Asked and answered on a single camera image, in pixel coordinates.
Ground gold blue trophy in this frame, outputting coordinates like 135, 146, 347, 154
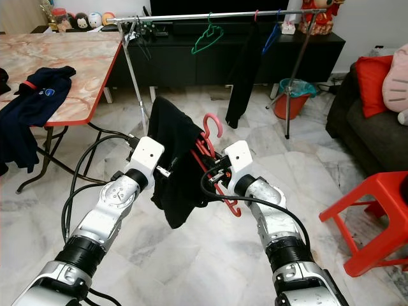
40, 0, 59, 33

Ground pink white tissue box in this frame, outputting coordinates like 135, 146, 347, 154
280, 19, 296, 35

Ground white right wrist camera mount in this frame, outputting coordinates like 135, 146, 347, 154
224, 140, 255, 189

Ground black shirt yellow logo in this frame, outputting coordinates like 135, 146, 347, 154
224, 19, 263, 129

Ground pink marble folding table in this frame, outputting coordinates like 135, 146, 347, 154
0, 32, 147, 194

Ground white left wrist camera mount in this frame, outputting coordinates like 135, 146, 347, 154
126, 135, 166, 191

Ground red cushion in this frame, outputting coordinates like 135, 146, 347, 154
354, 55, 395, 119

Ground black mouse plush ball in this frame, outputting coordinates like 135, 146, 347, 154
70, 12, 91, 31

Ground navy blue shirt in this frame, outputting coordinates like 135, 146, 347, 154
0, 66, 78, 175

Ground dark brown fabric sofa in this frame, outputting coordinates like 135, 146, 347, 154
324, 61, 408, 180

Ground red deity figurine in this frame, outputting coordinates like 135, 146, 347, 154
300, 0, 346, 36

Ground black shirt red collar band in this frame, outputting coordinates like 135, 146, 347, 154
148, 95, 215, 230

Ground silver metal clothes rack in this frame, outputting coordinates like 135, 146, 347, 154
105, 7, 327, 140

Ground orange bin teal liner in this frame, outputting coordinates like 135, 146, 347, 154
272, 77, 318, 121

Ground glass jar red lid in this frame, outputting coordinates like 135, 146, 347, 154
50, 8, 71, 33

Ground pink cat face cushion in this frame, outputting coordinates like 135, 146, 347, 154
382, 43, 408, 126

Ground red plastic stool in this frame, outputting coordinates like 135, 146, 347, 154
318, 170, 408, 279

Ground black television console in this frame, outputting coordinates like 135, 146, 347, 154
107, 25, 347, 91

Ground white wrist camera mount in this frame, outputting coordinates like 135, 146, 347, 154
224, 140, 255, 189
126, 135, 166, 191

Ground light wooden cabinet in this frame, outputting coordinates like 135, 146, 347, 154
0, 0, 49, 36

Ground green clothes hanger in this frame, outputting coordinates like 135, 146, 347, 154
191, 14, 226, 55

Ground black garment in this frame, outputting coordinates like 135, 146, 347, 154
0, 66, 10, 98

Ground blue clothes hanger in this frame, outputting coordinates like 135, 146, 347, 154
261, 11, 285, 55

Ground black clothes hanger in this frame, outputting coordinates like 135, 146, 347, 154
121, 17, 168, 61

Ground black flat television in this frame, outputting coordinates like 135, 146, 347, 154
150, 0, 307, 17

